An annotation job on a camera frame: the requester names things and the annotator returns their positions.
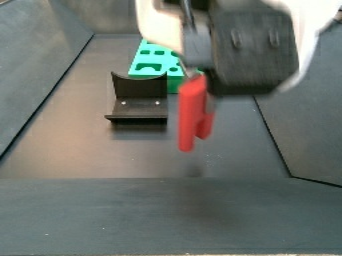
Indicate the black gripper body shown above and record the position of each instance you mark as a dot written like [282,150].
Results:
[240,40]

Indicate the red square-circle peg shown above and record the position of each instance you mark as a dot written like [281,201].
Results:
[196,118]

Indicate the black peg holder stand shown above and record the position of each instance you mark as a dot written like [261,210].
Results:
[141,99]

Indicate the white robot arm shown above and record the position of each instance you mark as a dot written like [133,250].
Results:
[161,26]

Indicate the green shape sorting board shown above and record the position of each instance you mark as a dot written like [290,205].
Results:
[155,60]

